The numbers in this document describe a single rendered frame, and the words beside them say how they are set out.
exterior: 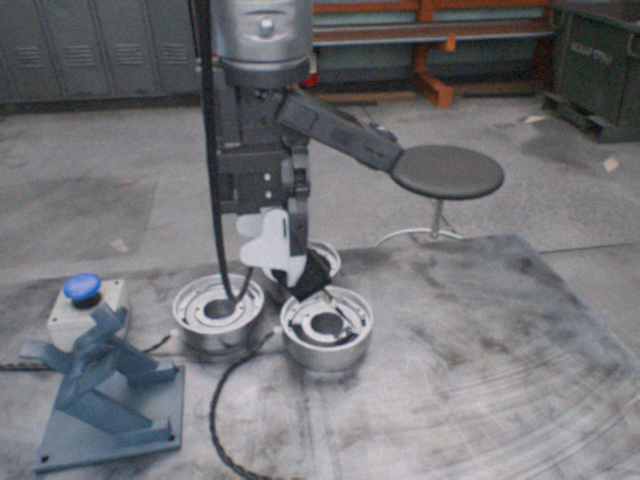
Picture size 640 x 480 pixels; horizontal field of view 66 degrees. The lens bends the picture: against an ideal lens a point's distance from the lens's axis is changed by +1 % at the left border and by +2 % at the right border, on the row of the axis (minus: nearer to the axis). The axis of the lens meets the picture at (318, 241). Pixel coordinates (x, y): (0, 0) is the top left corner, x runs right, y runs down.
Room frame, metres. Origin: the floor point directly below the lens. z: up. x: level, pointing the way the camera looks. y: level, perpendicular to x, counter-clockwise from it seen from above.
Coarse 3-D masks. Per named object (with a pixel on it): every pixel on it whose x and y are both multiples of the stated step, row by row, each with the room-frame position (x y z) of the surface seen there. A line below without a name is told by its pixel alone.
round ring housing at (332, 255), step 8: (312, 240) 0.57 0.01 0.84; (312, 248) 0.56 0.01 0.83; (320, 248) 0.56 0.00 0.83; (328, 248) 0.55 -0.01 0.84; (328, 256) 0.54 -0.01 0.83; (336, 256) 0.53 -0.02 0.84; (336, 264) 0.53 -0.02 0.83; (264, 272) 0.49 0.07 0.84; (336, 272) 0.49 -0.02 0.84; (264, 280) 0.49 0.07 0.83; (272, 280) 0.48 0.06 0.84; (336, 280) 0.50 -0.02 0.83; (272, 288) 0.48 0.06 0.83; (280, 288) 0.47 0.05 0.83; (272, 296) 0.49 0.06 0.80; (280, 296) 0.47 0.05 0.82; (288, 296) 0.47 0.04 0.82
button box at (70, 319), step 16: (112, 288) 0.46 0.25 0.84; (64, 304) 0.43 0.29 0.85; (80, 304) 0.42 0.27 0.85; (96, 304) 0.43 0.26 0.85; (112, 304) 0.43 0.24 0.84; (128, 304) 0.47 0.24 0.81; (48, 320) 0.40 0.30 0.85; (64, 320) 0.40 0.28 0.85; (80, 320) 0.40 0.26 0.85; (128, 320) 0.45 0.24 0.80; (64, 336) 0.40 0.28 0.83
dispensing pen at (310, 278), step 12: (312, 264) 0.38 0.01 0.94; (276, 276) 0.38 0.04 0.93; (300, 276) 0.38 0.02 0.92; (312, 276) 0.38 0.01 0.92; (324, 276) 0.38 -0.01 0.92; (288, 288) 0.38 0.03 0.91; (300, 288) 0.38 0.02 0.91; (312, 288) 0.38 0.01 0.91; (324, 288) 0.40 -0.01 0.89; (300, 300) 0.38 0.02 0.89; (324, 300) 0.39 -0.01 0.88
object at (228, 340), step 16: (192, 288) 0.47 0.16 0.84; (208, 288) 0.48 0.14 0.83; (240, 288) 0.47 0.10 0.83; (256, 288) 0.46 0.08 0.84; (176, 304) 0.43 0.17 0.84; (208, 304) 0.45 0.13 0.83; (224, 304) 0.46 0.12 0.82; (240, 304) 0.44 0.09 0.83; (256, 304) 0.44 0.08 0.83; (176, 320) 0.41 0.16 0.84; (208, 320) 0.42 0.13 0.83; (224, 320) 0.42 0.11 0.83; (256, 320) 0.41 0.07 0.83; (192, 336) 0.39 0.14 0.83; (208, 336) 0.39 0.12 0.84; (224, 336) 0.39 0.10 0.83; (240, 336) 0.39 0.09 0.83; (208, 352) 0.39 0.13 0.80; (224, 352) 0.39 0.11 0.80
